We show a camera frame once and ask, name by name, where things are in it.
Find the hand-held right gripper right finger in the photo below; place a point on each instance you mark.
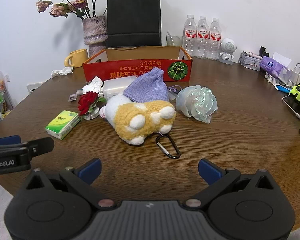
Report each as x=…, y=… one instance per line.
x=210, y=171

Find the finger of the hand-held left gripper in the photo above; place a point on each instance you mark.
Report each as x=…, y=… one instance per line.
x=41, y=145
x=7, y=140

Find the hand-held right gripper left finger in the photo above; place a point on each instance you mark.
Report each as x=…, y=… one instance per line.
x=90, y=170

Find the green tissue packet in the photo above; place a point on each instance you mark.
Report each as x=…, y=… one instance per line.
x=62, y=125

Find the black carabiner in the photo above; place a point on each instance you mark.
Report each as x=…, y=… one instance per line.
x=164, y=152

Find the red rose ornament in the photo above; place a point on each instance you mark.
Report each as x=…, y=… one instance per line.
x=87, y=102

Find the iridescent plastic bag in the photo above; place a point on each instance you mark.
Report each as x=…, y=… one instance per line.
x=195, y=102

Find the white and tan plush toy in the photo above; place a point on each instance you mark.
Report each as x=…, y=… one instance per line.
x=140, y=120

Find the small white tissue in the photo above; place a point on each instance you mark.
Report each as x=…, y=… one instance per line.
x=95, y=83

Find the translucent plastic box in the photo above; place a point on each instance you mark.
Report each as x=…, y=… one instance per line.
x=115, y=87

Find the purple cloth pouch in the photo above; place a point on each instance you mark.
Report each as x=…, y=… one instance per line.
x=147, y=87

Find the red cardboard box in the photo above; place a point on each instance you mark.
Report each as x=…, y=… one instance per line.
x=130, y=68

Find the rack of colourful packets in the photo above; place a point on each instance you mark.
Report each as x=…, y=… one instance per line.
x=0, y=100

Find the small grey wrapper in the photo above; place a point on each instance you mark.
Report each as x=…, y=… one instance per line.
x=72, y=97

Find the white ribbed box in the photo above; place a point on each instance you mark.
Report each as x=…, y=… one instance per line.
x=35, y=87

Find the large crumpled white tissue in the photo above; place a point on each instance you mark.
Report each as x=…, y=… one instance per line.
x=62, y=71

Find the yellow mug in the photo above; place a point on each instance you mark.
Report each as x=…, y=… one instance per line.
x=78, y=58

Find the white and pink case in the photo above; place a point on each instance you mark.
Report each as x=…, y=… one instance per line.
x=248, y=60

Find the purple tissue pack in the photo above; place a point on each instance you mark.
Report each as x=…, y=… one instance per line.
x=271, y=66

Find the purple ceramic vase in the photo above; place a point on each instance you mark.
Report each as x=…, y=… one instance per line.
x=95, y=32

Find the white robot toy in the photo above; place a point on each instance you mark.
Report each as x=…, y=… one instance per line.
x=228, y=47

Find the white charger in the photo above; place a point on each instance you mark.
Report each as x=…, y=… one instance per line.
x=296, y=76

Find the clear water bottle red label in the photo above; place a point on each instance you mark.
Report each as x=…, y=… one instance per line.
x=215, y=41
x=203, y=38
x=189, y=37

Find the small black block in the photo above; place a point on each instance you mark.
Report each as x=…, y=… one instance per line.
x=263, y=51

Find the clear glass cup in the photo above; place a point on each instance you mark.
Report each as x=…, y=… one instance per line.
x=175, y=41

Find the white spoon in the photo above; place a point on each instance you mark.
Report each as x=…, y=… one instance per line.
x=170, y=36

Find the black paper bag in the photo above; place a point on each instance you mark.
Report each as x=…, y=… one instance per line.
x=133, y=17

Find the white wall socket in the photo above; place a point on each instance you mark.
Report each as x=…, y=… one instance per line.
x=7, y=78

